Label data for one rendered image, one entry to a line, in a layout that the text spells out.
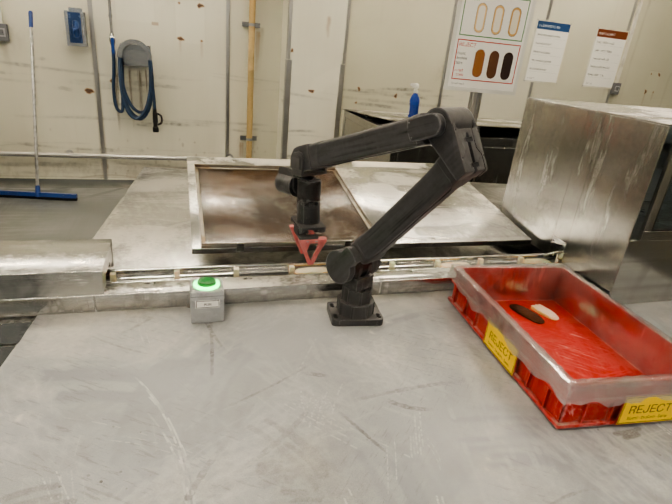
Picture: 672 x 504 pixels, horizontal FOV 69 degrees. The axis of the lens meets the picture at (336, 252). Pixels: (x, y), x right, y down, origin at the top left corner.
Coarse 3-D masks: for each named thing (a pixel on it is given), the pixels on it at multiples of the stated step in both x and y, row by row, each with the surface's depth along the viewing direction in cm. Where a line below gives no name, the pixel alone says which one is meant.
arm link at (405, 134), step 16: (384, 128) 93; (400, 128) 90; (416, 128) 84; (432, 128) 81; (320, 144) 106; (336, 144) 103; (352, 144) 100; (368, 144) 96; (384, 144) 94; (400, 144) 91; (416, 144) 88; (304, 160) 110; (320, 160) 107; (336, 160) 104; (352, 160) 102
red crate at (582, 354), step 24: (456, 288) 120; (480, 336) 109; (552, 336) 113; (576, 336) 114; (576, 360) 104; (600, 360) 105; (624, 360) 106; (528, 384) 92; (552, 408) 86; (576, 408) 83; (600, 408) 85
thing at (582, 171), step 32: (544, 128) 151; (576, 128) 139; (608, 128) 129; (640, 128) 120; (544, 160) 152; (576, 160) 139; (608, 160) 129; (640, 160) 120; (512, 192) 167; (544, 192) 152; (576, 192) 140; (608, 192) 129; (640, 192) 120; (544, 224) 153; (576, 224) 140; (608, 224) 130; (640, 224) 160; (576, 256) 141; (608, 256) 130; (640, 256) 127; (608, 288) 130; (640, 288) 132
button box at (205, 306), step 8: (192, 280) 106; (192, 288) 103; (216, 288) 104; (192, 296) 101; (200, 296) 102; (208, 296) 103; (216, 296) 103; (192, 304) 102; (200, 304) 103; (208, 304) 103; (216, 304) 104; (192, 312) 103; (200, 312) 103; (208, 312) 104; (216, 312) 105; (192, 320) 104; (200, 320) 104; (208, 320) 105; (216, 320) 105
